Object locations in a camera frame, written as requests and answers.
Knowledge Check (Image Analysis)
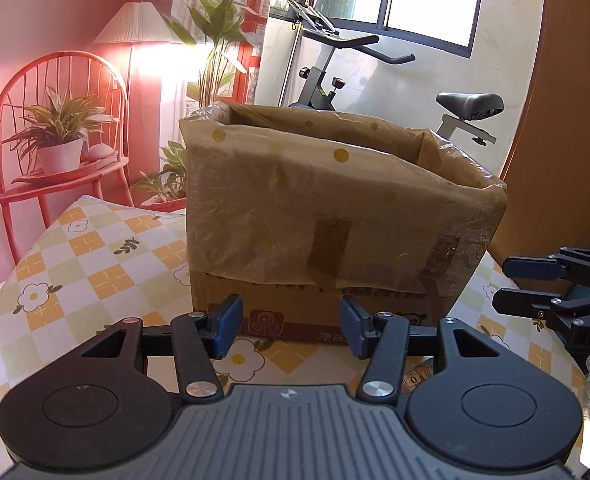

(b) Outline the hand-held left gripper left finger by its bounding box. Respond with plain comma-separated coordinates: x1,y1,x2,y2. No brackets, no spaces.
77,294,244,404

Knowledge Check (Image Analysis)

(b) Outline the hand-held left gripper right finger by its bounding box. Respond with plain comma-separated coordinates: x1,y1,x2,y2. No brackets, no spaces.
339,297,513,404

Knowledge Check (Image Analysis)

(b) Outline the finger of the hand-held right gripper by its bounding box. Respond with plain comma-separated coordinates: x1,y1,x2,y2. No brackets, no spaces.
492,287,590,334
504,247,590,287

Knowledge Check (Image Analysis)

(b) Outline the cardboard box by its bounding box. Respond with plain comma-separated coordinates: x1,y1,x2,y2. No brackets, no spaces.
179,100,509,350

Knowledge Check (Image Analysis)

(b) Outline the clear dotted plastic liner bag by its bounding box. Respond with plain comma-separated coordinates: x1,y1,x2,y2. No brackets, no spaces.
179,100,509,295

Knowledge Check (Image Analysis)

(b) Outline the small brown block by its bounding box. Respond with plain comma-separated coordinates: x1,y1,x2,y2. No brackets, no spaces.
407,365,434,389

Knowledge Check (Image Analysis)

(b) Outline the checkered flower tablecloth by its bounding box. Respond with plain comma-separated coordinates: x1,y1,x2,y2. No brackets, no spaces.
0,194,590,480

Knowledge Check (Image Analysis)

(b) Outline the brown wooden board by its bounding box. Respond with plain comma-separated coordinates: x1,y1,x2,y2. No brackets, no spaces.
489,0,590,292

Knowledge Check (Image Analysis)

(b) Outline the black exercise bike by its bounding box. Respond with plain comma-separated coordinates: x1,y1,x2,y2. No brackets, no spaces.
287,0,505,147

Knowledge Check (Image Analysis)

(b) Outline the room scene wall poster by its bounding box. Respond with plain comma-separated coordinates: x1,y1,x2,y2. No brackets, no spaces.
0,0,272,302

